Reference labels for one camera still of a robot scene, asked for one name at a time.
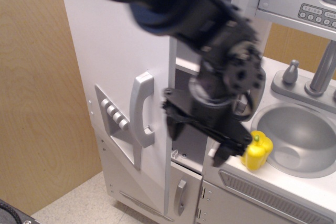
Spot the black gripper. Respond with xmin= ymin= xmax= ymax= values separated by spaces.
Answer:
xmin=162 ymin=77 xmax=252 ymax=167

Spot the grey fridge door handle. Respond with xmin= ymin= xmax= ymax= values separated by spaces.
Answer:
xmin=129 ymin=72 xmax=155 ymax=148

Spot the white fridge door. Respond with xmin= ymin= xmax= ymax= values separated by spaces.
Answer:
xmin=57 ymin=0 xmax=178 ymax=217

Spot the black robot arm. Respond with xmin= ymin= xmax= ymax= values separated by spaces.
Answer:
xmin=112 ymin=0 xmax=265 ymax=167

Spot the white lower freezer door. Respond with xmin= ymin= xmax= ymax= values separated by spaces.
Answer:
xmin=94 ymin=129 xmax=204 ymax=224

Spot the yellow toy bell pepper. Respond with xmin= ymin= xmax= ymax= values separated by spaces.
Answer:
xmin=240 ymin=130 xmax=274 ymax=170

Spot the brass door hinge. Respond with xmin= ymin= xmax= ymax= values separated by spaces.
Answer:
xmin=200 ymin=186 xmax=206 ymax=199

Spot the grey toy telephone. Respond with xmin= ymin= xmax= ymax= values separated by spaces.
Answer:
xmin=233 ymin=68 xmax=266 ymax=122

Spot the white oven door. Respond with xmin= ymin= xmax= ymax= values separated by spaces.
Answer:
xmin=195 ymin=180 xmax=292 ymax=224

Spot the grey ice dispenser panel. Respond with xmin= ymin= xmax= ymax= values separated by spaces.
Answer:
xmin=94 ymin=85 xmax=142 ymax=170

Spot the grey oven vent panel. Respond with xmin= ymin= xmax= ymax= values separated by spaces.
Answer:
xmin=219 ymin=170 xmax=335 ymax=223

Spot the silver sink bowl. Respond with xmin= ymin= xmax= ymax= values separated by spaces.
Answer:
xmin=251 ymin=103 xmax=335 ymax=178

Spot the grey faucet knob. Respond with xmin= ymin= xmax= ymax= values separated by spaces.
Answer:
xmin=282 ymin=59 xmax=299 ymax=84

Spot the grey toy faucet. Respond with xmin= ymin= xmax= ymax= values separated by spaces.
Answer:
xmin=305 ymin=40 xmax=335 ymax=97

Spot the black object bottom left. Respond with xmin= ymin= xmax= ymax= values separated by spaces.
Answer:
xmin=1 ymin=200 xmax=40 ymax=224

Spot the grey lower door handle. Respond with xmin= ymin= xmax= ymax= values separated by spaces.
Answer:
xmin=174 ymin=179 xmax=187 ymax=216

